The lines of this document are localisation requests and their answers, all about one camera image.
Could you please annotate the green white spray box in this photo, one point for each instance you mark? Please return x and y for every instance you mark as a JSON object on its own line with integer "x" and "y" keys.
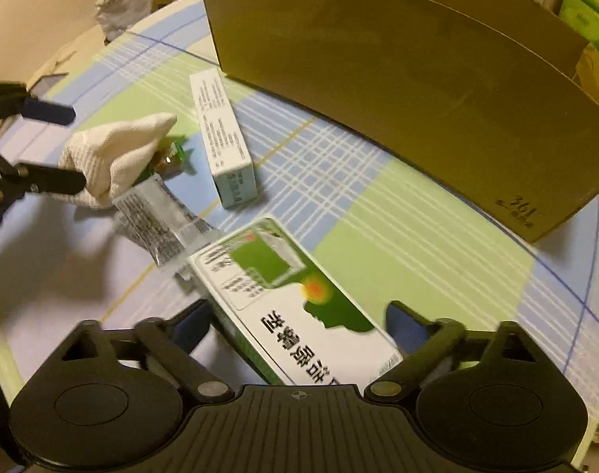
{"x": 288, "y": 316}

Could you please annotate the silver plastic bag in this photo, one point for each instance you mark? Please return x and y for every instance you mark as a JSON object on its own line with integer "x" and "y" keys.
{"x": 117, "y": 16}

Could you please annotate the brown cardboard box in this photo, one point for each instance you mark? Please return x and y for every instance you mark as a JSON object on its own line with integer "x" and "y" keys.
{"x": 498, "y": 100}

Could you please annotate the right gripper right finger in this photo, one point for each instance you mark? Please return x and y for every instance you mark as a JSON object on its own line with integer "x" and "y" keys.
{"x": 423, "y": 344}

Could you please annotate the white knitted cloth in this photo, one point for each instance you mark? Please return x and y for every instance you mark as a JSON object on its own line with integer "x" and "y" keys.
{"x": 112, "y": 156}

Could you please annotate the clear bag of hairpins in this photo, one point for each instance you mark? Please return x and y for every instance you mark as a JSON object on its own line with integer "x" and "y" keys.
{"x": 150, "y": 215}

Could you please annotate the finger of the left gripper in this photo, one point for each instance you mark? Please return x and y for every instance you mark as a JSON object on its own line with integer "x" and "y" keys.
{"x": 48, "y": 112}
{"x": 39, "y": 178}

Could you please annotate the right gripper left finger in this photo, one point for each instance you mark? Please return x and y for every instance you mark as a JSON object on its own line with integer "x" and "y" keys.
{"x": 170, "y": 342}

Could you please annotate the white green medicine box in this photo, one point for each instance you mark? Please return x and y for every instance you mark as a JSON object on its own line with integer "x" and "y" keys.
{"x": 229, "y": 161}

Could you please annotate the green wrapped candy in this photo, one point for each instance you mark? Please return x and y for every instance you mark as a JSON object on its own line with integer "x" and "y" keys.
{"x": 168, "y": 161}

